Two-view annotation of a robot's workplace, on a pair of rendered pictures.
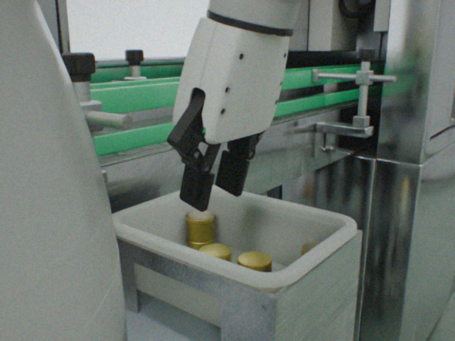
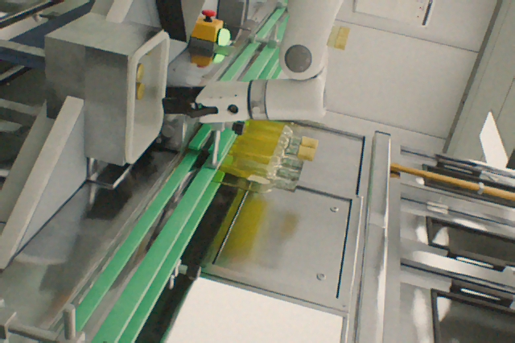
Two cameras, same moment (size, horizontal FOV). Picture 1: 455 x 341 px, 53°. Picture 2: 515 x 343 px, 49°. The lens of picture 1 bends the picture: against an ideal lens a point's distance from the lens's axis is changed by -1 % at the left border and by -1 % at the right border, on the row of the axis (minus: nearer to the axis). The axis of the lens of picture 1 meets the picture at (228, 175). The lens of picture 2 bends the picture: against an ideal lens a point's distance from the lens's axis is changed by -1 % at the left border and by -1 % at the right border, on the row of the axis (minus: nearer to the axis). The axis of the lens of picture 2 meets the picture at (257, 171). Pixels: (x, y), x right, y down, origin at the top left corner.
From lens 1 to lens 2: 1.32 m
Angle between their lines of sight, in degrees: 109
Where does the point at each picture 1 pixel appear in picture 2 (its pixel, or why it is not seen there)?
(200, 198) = (178, 90)
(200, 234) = not seen: hidden behind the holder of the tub
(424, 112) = not seen: outside the picture
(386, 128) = not seen: outside the picture
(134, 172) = (150, 177)
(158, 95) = (182, 212)
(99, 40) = (203, 297)
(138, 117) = (175, 201)
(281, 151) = (39, 286)
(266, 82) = (227, 88)
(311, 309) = (132, 32)
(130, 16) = (212, 325)
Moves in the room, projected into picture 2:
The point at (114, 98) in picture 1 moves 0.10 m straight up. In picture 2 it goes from (195, 193) to (242, 206)
